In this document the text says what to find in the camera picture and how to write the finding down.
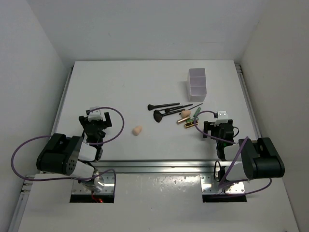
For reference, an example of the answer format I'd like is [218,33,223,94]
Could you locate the long round black brush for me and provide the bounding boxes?
[147,102,180,111]

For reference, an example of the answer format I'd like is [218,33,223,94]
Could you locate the medium black brush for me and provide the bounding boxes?
[161,108,185,116]

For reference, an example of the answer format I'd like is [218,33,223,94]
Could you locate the small black brush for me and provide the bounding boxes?
[164,104,192,113]

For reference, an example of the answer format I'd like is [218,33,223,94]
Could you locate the black fan brush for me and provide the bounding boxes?
[153,108,185,123]

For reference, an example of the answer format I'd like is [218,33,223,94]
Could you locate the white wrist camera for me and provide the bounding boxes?
[87,106,102,122]
[214,111,229,126]

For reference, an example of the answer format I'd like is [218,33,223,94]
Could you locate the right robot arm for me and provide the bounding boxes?
[203,119,285,180]

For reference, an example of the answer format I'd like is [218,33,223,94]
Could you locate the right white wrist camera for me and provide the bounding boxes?
[214,111,229,126]

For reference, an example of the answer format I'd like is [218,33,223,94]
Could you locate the aluminium rail front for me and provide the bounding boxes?
[89,159,268,174]

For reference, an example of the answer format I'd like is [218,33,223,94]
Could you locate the black gold lipstick case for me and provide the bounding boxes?
[184,120,198,129]

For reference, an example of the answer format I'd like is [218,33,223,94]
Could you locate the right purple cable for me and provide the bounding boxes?
[193,111,272,197]

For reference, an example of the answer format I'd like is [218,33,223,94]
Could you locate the gold lipstick tube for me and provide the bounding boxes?
[177,116,191,124]

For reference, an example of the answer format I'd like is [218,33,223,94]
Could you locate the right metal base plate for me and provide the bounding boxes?
[200,174,245,195]

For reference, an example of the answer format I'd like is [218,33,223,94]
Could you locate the metal base plate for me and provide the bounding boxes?
[200,174,245,195]
[71,174,115,195]

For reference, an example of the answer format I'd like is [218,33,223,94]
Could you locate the green mascara tube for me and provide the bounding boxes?
[193,107,201,117]

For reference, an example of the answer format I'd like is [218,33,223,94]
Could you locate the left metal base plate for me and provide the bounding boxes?
[71,174,115,195]

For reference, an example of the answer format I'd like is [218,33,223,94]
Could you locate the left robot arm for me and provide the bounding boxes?
[36,110,112,178]

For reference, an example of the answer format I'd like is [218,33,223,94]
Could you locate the white three-compartment organizer box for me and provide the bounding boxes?
[186,68,207,102]

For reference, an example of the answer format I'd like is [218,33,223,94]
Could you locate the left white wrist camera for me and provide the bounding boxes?
[87,106,102,122]

